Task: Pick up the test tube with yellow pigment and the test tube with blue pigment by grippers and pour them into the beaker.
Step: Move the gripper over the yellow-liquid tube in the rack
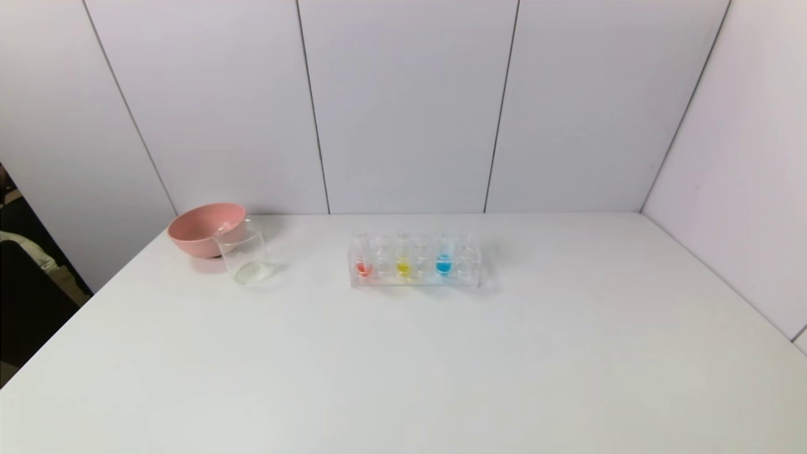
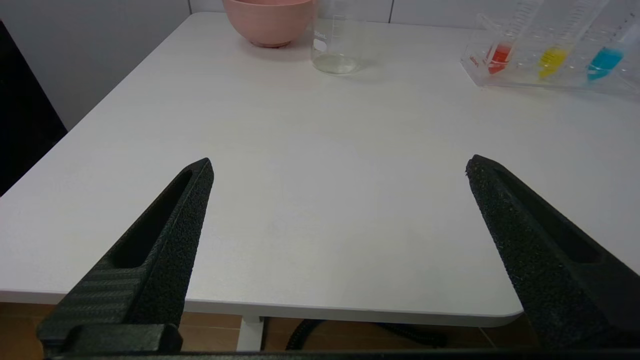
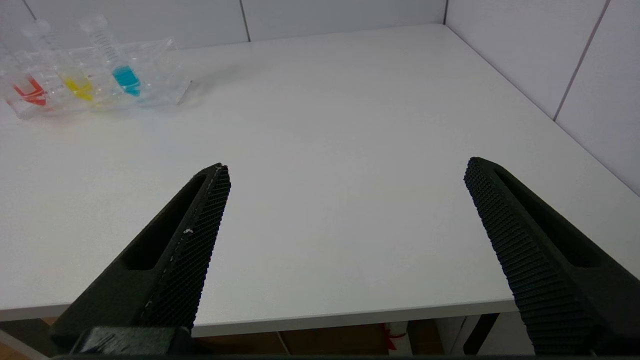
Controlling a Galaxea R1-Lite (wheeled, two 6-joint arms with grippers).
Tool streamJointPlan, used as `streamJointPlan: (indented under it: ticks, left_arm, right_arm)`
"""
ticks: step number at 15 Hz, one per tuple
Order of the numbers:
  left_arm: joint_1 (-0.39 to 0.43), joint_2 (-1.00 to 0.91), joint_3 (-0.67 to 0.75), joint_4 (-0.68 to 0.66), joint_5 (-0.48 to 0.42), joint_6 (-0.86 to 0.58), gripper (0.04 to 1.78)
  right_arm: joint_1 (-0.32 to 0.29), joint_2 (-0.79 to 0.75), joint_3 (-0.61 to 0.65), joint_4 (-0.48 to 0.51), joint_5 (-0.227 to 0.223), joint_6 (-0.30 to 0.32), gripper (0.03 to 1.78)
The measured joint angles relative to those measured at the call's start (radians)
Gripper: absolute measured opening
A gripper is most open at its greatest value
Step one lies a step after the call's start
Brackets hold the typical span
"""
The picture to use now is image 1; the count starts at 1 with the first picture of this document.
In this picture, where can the white curved background object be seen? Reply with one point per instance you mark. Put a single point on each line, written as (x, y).
(25, 243)

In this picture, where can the clear plastic test tube rack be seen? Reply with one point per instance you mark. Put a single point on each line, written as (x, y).
(468, 266)

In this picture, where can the clear glass beaker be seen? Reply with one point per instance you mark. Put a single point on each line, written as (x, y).
(251, 272)

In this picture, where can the pink bowl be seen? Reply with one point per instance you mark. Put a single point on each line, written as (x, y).
(197, 232)

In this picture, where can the black background furniture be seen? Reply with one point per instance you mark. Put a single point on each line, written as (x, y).
(25, 309)

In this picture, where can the test tube with yellow pigment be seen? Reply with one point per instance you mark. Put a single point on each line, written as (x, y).
(403, 268)

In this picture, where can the test tube with blue pigment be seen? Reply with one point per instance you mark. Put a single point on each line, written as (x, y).
(444, 266)

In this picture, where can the test tube with red pigment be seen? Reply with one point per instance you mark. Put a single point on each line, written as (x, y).
(364, 268)

